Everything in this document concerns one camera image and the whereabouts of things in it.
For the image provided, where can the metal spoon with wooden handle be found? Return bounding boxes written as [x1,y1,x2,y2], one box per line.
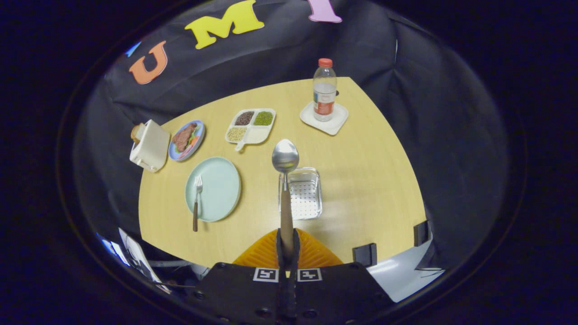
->
[271,139,300,260]

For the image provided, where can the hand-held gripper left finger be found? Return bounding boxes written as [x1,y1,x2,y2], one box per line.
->
[193,228,289,325]

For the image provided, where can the white paper sheets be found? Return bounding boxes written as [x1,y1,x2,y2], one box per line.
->
[118,228,172,294]

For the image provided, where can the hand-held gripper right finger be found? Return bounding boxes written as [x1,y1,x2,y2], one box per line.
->
[289,228,396,325]

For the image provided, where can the white toaster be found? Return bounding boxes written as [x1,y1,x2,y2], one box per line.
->
[129,120,171,173]

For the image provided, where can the black table clamp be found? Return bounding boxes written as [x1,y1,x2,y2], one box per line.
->
[413,220,429,247]
[352,243,378,268]

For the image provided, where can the white divided tray with beans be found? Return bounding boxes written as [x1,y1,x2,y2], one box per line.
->
[225,108,276,152]

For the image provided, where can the white square coaster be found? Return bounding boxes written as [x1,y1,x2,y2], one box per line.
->
[299,102,349,136]

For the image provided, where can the blue plate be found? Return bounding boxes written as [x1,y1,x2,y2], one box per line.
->
[168,120,206,162]

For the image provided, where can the light green plate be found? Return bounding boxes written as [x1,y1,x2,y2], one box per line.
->
[184,156,242,223]

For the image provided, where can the metal fork with wooden handle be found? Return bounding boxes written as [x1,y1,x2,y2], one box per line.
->
[192,175,203,232]

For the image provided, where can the perforated metal basket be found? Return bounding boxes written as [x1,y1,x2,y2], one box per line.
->
[278,167,323,221]

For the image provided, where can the brown steak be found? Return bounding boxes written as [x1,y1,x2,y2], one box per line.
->
[172,123,198,153]

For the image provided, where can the clear bottle with red cap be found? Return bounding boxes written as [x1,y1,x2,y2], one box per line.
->
[312,58,338,122]

